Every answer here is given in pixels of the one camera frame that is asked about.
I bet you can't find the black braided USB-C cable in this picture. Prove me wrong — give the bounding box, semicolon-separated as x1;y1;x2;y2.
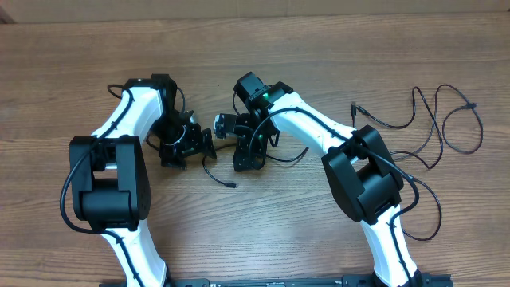
355;86;444;242

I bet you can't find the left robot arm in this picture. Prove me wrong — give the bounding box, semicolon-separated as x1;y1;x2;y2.
60;74;216;286

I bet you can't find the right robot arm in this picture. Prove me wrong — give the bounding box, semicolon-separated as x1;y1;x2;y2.
233;73;421;286

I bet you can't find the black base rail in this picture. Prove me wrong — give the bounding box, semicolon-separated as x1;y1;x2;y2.
99;273;454;287

